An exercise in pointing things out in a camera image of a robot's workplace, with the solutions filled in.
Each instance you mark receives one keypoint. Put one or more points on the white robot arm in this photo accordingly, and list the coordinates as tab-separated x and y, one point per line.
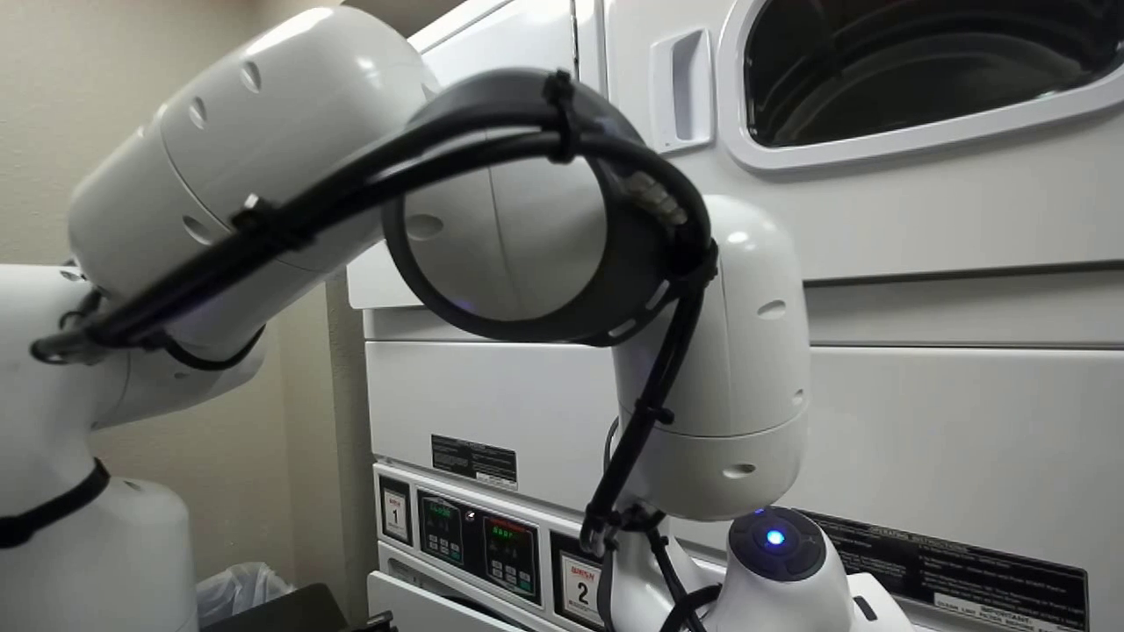
293	157

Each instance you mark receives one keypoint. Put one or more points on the left white stacked washer dryer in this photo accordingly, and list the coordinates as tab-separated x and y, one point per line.
545	401

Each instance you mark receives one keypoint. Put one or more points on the white stacked washer dryer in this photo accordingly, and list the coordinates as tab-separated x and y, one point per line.
545	401
979	404

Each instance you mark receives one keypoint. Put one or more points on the black warning label left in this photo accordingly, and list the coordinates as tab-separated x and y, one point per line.
473	458

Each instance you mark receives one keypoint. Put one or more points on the black warning label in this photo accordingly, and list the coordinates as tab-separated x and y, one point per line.
473	458
994	586

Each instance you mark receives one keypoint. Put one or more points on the left washer control panel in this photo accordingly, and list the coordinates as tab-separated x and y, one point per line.
477	561

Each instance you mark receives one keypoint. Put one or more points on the right dryer door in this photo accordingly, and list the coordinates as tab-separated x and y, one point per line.
891	133

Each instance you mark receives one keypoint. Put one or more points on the black object at bottom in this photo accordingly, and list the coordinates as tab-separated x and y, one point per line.
306	609

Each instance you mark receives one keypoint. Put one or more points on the right white stacked washer dryer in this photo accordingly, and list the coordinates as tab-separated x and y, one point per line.
979	404

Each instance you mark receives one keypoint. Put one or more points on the clear plastic bag bin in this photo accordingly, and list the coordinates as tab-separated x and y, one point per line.
240	599

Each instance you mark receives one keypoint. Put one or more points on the black warning label right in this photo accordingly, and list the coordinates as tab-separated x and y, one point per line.
994	586

